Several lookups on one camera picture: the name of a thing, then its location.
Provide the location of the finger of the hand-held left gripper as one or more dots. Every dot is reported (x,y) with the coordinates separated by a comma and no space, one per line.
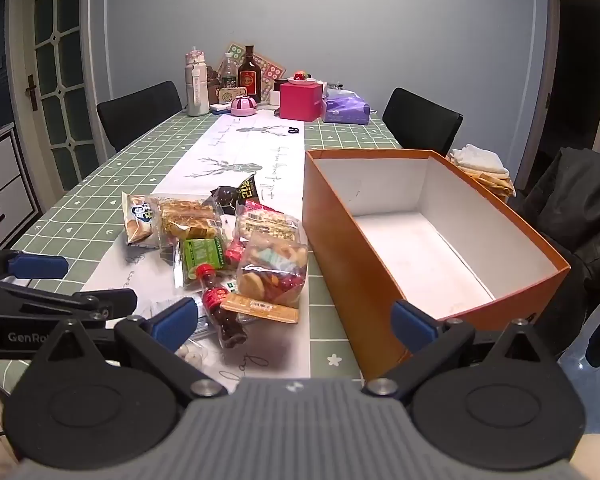
(105,301)
(40,265)

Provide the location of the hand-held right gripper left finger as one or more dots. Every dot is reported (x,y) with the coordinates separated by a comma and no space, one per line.
(172,322)

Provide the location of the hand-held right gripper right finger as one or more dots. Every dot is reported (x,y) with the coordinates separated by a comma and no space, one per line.
(411,321)

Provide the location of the clear jelly cup pack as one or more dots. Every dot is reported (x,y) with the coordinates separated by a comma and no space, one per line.
(192,356)

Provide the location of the small red-capped dark bottle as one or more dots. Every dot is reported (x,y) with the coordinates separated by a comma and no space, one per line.
(220,310)

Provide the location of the green snack packet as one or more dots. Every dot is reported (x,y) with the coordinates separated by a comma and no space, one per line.
(202,255)

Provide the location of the orange cardboard box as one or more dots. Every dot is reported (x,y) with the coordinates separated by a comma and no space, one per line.
(360,260)

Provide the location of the blue and white snack packet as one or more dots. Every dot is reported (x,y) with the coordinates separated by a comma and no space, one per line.
(140,220)

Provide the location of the orange snack packet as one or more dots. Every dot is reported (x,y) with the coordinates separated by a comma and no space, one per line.
(260,307)

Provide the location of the clear waffle packet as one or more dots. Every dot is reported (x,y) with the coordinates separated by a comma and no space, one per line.
(187,220)

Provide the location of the clear bag of mixed snacks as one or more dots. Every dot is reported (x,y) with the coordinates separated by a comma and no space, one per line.
(272,272)

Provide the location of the dark brown snack packet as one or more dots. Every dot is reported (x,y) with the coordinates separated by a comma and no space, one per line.
(224,196)

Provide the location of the clear pale cracker packet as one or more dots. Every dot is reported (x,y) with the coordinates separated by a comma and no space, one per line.
(267,224)

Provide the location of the black and gold snack packet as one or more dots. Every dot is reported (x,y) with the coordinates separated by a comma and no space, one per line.
(247,189)

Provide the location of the white drawer cabinet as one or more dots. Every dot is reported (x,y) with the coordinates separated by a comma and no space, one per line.
(0,175)

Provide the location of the green checked tablecloth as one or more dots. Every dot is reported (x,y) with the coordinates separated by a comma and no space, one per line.
(145,160)

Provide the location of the stack of folded cloths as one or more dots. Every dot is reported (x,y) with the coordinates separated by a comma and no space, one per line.
(482,160)

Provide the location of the black chair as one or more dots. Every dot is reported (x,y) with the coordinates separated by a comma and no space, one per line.
(140,110)
(420,120)

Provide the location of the white deer print table runner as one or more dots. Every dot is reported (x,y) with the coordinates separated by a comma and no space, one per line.
(260,160)

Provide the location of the glass-paned door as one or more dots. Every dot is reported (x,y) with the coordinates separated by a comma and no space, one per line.
(60,60)

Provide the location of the small blue and white box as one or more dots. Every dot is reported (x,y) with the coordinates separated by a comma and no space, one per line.
(220,108)

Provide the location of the purple tissue pack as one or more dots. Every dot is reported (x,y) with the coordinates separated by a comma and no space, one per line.
(345,107)

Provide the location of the pink round container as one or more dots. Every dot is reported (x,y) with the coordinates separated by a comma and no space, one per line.
(243,105)

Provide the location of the white thermos with pink cap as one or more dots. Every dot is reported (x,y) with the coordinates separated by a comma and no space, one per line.
(196,90)

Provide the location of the small beige radio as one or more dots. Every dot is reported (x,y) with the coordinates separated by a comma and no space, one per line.
(229,95)

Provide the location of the pink gift box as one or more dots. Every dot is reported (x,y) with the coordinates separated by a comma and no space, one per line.
(300,102)

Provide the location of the brown liquor bottle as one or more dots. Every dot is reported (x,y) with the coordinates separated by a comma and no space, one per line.
(250,80)

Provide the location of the clear plastic water bottle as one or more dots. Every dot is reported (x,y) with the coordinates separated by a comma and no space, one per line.
(228,72)

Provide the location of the strawberry dish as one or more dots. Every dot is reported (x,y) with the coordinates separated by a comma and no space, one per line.
(300,77)

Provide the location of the dotted game board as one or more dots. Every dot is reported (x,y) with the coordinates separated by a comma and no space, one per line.
(234,52)
(271,70)

